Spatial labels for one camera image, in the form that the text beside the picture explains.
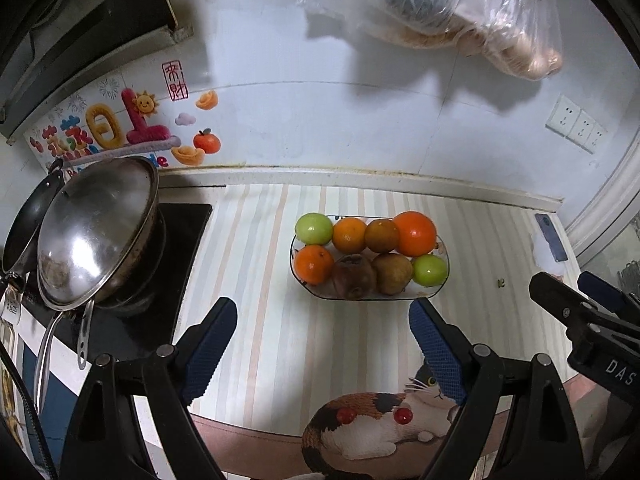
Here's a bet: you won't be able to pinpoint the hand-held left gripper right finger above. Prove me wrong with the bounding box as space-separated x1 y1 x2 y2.
409 299 586 480

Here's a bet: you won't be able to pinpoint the dark brown wrinkled fruit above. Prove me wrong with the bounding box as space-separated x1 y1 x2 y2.
332 255 377 301

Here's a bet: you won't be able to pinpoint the brownish orange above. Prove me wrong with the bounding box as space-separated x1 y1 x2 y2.
364 218 401 254

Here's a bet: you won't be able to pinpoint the brown pear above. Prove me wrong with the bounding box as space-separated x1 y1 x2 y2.
372 252 414 296

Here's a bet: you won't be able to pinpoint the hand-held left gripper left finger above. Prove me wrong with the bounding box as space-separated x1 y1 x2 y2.
59 296 237 480

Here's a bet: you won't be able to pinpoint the large orange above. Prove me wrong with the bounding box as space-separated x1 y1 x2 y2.
392 211 437 258

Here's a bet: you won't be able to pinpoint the dark blue phone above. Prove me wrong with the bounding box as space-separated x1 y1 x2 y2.
535 213 569 263

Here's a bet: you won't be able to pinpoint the colourful wall stickers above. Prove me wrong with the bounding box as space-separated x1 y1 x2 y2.
27 60 222 176

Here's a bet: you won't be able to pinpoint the plastic bag of eggs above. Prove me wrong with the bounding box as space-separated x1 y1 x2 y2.
452 0 563 81

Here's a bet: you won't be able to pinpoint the green apple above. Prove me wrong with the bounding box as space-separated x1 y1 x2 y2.
295 212 333 246
412 254 449 288

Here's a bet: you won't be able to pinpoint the white paper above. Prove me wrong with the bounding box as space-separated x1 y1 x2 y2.
531 232 566 281

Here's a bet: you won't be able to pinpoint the black range hood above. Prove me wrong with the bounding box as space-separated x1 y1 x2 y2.
0 0 193 146

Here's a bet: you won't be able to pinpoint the patterned oval plate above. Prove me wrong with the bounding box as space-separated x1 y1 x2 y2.
290 215 450 302

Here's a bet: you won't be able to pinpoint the steel pot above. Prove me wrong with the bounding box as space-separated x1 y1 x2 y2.
35 200 168 411

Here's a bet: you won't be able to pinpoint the black wok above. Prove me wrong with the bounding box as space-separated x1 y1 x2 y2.
0 157 66 291

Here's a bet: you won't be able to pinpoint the black induction cooktop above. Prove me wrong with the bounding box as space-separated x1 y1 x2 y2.
20 202 213 366

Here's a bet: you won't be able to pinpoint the plastic bag with dark contents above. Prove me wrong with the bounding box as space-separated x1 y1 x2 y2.
306 0 481 48

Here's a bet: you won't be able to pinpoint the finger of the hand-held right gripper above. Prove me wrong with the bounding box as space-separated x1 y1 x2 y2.
577 270 640 318
529 271 601 321

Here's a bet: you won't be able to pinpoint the striped cat print tablecloth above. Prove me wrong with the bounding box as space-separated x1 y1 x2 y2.
172 182 583 480

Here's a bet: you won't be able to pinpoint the small mandarin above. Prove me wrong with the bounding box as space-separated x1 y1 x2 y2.
294 245 335 285
332 216 369 254

